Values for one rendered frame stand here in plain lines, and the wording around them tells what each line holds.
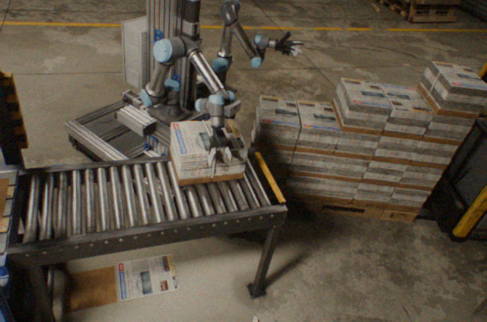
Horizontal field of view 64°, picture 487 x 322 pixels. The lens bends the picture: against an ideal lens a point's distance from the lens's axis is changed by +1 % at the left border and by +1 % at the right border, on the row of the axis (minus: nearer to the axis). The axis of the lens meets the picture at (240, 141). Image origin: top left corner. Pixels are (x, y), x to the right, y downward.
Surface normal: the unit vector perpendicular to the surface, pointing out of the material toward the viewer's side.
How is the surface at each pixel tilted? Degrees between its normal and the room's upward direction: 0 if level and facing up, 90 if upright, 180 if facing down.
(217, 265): 0
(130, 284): 1
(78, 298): 0
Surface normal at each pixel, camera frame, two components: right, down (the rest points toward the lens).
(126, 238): 0.31, 0.62
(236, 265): 0.14, -0.79
